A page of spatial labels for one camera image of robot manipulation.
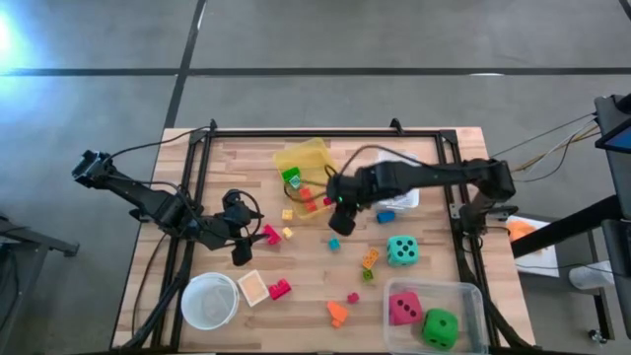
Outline red-orange long toy brick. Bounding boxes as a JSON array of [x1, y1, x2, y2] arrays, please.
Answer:
[[298, 186, 319, 214]]

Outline orange object on paper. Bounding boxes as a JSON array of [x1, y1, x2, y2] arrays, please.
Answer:
[[506, 220, 537, 243]]

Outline white paper sheet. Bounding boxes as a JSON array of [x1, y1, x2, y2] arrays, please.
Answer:
[[505, 215, 561, 279]]

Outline yellow cable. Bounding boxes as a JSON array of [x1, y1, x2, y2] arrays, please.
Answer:
[[512, 122, 601, 183]]

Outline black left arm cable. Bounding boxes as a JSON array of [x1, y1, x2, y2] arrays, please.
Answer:
[[103, 125, 211, 162]]

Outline teal foam die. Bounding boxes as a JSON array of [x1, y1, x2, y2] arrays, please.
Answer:
[[386, 235, 420, 268]]

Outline white round bucket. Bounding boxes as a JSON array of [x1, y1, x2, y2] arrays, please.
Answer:
[[179, 271, 241, 331]]

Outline orange card with white frame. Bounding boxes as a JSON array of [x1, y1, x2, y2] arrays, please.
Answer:
[[237, 269, 271, 309]]

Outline yellow translucent plastic bin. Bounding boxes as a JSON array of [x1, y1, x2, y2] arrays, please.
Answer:
[[272, 136, 342, 221]]

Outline black equipment stand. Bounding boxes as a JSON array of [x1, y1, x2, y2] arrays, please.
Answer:
[[510, 147, 631, 341]]

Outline white plastic bin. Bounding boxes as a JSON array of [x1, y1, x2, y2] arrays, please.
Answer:
[[377, 150, 421, 212]]

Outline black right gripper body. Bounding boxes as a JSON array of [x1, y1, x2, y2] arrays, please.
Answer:
[[327, 167, 381, 237]]

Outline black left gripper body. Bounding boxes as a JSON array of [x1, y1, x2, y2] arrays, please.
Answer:
[[201, 188, 260, 267]]

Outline orange toy car block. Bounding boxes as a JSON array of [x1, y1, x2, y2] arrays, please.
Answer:
[[325, 301, 349, 329]]

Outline green foam die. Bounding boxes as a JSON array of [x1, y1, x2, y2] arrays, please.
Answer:
[[421, 308, 459, 351]]

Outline grey metal stand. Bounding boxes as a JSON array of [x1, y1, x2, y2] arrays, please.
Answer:
[[0, 215, 80, 355]]

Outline pink foam die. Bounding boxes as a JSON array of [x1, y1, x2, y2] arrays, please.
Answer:
[[387, 291, 424, 326]]

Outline grey cable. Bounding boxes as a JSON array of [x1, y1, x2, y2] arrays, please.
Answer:
[[489, 111, 598, 161]]

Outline white rounded object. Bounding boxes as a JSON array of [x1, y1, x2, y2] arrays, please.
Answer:
[[568, 259, 615, 291]]

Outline black monitor with blue screen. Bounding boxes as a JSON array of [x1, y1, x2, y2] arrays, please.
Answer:
[[594, 93, 631, 154]]

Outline clear plastic container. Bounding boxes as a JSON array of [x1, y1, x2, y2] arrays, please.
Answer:
[[383, 276, 489, 355]]

